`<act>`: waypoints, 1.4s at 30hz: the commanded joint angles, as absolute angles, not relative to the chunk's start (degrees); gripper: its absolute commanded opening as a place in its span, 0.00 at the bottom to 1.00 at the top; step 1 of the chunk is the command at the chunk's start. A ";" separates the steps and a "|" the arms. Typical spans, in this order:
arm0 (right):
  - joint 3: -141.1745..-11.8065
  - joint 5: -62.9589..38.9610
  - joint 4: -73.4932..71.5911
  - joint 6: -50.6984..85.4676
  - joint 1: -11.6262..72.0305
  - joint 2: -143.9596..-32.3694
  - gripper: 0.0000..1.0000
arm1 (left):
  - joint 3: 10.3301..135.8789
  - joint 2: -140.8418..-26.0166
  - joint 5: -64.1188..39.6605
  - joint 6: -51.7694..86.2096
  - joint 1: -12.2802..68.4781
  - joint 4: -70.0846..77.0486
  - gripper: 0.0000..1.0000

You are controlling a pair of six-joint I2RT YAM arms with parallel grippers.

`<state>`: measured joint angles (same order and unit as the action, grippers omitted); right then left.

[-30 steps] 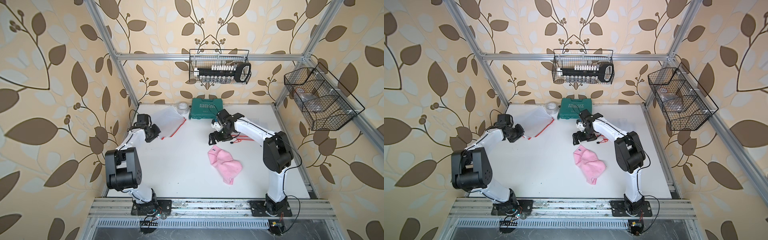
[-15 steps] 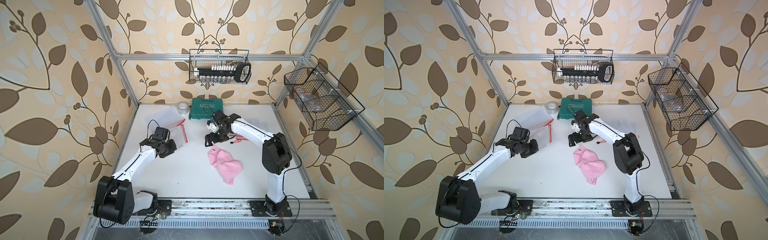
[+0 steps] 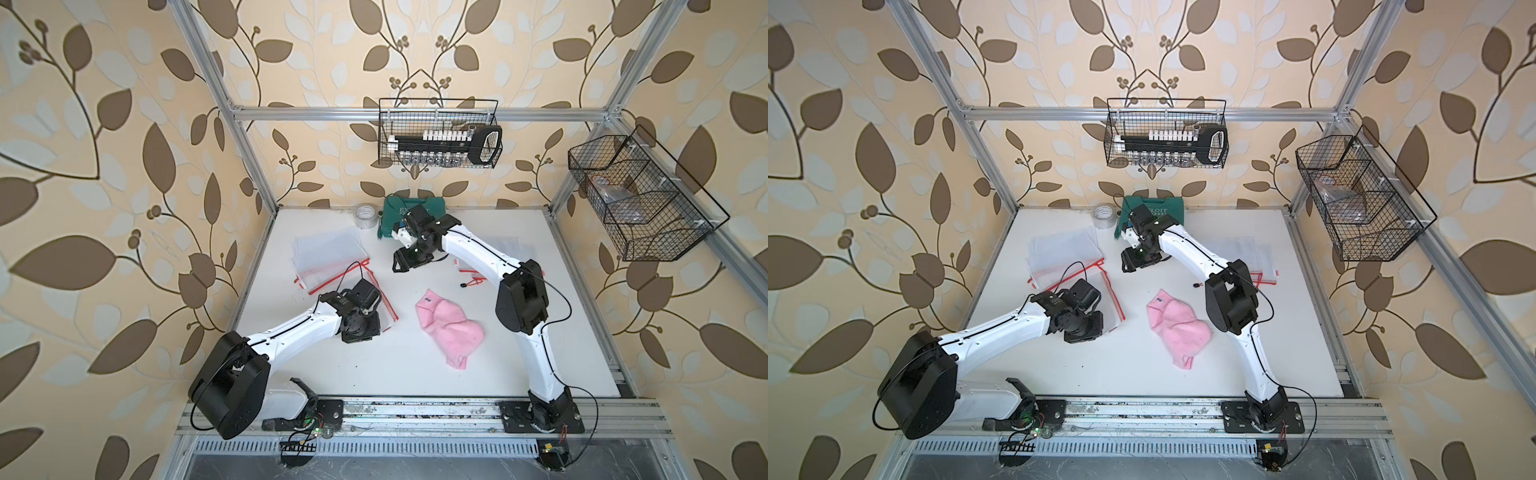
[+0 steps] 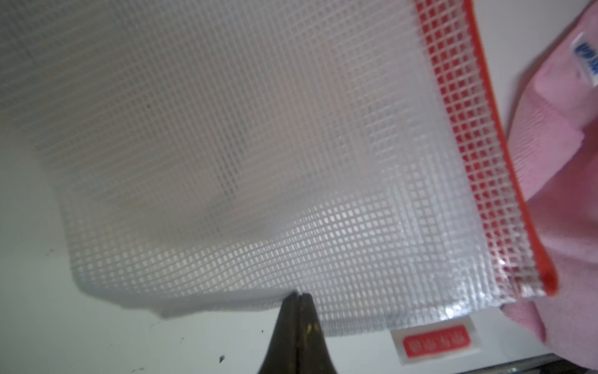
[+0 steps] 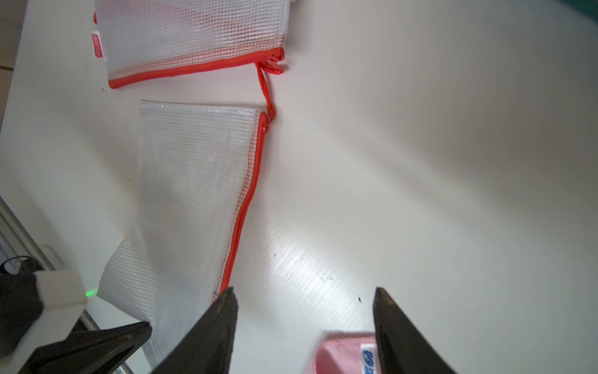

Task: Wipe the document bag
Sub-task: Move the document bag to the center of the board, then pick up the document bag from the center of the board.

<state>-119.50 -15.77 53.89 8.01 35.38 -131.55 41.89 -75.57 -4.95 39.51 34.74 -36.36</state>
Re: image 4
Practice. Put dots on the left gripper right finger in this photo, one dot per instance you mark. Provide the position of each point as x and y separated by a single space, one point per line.
312 353

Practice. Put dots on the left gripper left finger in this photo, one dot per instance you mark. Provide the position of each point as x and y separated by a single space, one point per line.
281 355

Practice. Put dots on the pink microfiber cloth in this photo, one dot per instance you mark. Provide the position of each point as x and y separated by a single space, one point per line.
553 144

